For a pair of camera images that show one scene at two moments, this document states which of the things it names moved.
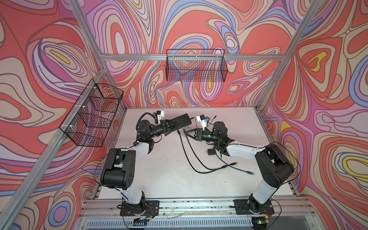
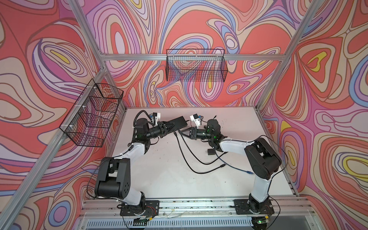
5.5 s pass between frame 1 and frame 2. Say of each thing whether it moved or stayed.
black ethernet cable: moved
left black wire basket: stayed
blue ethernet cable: stayed
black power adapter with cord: moved
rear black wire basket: stayed
